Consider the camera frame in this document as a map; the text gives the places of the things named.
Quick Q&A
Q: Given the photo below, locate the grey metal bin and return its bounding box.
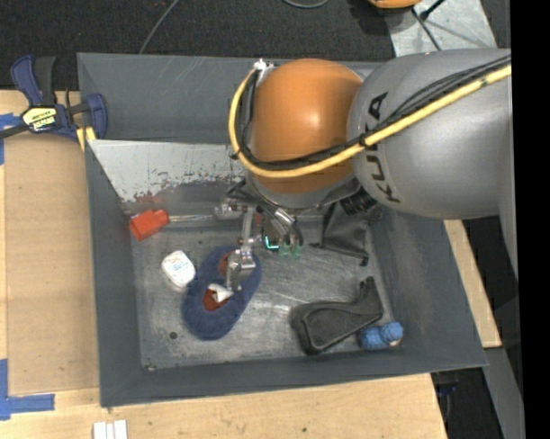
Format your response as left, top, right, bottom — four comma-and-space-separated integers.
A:
76, 38, 490, 408

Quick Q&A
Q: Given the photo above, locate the blue knitted toy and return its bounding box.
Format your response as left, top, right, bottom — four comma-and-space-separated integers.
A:
356, 321, 406, 352

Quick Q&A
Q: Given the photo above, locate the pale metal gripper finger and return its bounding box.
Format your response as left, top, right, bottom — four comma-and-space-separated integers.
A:
225, 245, 259, 292
167, 202, 240, 224

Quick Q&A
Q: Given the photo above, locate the small white plastic box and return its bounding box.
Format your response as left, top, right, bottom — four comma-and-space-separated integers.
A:
160, 249, 198, 290

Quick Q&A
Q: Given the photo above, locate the dark blue slipper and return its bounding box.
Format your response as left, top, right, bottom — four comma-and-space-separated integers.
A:
178, 244, 266, 343

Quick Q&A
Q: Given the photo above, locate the red-orange plastic block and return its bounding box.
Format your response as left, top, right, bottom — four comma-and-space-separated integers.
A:
128, 208, 171, 243

